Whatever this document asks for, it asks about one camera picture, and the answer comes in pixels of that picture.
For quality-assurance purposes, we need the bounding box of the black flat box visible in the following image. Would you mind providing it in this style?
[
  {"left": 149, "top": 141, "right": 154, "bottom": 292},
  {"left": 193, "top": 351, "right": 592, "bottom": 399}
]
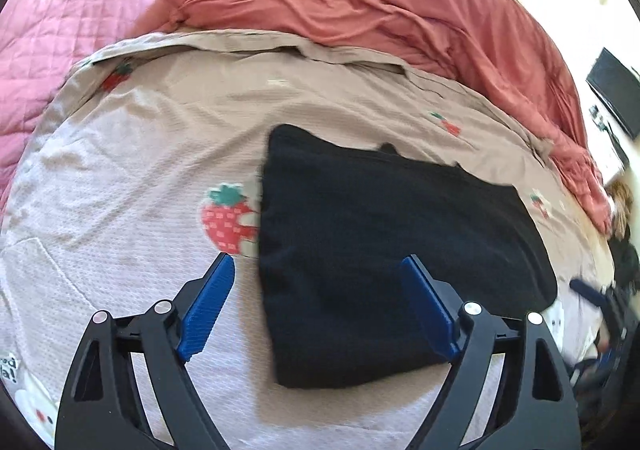
[{"left": 586, "top": 47, "right": 640, "bottom": 140}]

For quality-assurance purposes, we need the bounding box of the brown furry object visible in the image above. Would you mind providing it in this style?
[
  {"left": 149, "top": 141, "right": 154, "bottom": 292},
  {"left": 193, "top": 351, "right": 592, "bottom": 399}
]
[{"left": 604, "top": 180, "right": 638, "bottom": 243}]

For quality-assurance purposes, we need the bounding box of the red-pink duvet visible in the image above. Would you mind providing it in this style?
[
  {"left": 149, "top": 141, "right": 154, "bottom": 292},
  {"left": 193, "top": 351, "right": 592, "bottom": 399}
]
[{"left": 131, "top": 0, "right": 615, "bottom": 235}]

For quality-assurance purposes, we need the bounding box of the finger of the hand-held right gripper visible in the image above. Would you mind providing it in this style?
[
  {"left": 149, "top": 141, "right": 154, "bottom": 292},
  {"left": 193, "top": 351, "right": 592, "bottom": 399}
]
[{"left": 570, "top": 278, "right": 610, "bottom": 307}]

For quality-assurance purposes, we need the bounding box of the black shorts orange waistband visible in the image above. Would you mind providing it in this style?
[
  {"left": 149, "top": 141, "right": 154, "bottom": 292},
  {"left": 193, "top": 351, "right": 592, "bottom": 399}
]
[{"left": 256, "top": 124, "right": 559, "bottom": 390}]

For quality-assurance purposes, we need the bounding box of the pink quilted blanket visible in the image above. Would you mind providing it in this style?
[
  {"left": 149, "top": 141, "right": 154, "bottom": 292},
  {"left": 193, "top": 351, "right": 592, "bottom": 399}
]
[{"left": 0, "top": 0, "right": 158, "bottom": 213}]

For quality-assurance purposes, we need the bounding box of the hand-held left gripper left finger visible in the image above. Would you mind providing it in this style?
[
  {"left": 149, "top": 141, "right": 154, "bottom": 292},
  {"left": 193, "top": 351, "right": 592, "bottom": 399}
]
[{"left": 55, "top": 253, "right": 237, "bottom": 450}]

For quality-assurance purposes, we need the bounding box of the beige strawberry print bedsheet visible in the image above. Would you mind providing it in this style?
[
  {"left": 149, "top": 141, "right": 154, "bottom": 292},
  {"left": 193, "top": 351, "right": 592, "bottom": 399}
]
[{"left": 0, "top": 29, "right": 623, "bottom": 450}]

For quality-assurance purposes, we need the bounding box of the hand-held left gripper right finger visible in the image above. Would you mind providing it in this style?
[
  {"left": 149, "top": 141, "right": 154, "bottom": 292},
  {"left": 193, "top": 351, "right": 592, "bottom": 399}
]
[{"left": 400, "top": 254, "right": 583, "bottom": 450}]

